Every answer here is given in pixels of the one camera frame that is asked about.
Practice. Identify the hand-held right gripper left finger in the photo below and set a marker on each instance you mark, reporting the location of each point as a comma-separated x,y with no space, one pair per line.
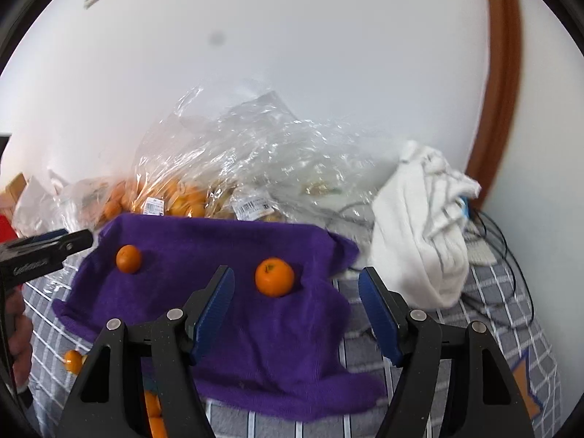
214,310

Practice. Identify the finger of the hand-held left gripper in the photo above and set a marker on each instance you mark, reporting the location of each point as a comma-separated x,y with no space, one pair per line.
75,241

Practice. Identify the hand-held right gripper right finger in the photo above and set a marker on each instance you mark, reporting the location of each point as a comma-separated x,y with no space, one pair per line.
378,315

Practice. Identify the large orange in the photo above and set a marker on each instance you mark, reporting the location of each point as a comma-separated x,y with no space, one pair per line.
273,277

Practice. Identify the bagged tan round fruits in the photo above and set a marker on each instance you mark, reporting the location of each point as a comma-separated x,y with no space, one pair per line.
226,203

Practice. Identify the person's left hand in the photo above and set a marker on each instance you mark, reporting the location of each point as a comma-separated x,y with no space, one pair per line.
22,342

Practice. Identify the whitish plastic bag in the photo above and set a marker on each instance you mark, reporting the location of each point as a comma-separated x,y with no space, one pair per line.
77,200

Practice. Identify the red box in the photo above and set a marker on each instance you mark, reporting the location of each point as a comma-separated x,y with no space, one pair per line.
4,229

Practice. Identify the purple towel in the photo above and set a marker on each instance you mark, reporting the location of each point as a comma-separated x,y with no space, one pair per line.
255,342

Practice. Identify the cardboard box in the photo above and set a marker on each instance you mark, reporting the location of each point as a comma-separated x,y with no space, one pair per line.
16,189

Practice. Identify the white cloth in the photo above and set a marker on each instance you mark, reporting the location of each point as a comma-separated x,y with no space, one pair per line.
419,237

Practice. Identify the heap of bagged oranges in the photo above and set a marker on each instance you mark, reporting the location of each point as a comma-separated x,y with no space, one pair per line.
178,196

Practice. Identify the grey plaid bedsheet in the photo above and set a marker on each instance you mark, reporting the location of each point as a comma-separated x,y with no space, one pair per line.
492,292

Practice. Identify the clear plastic bag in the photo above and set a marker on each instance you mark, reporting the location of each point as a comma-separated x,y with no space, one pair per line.
273,146

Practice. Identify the brown wooden door frame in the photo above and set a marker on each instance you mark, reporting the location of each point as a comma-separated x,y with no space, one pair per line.
499,100

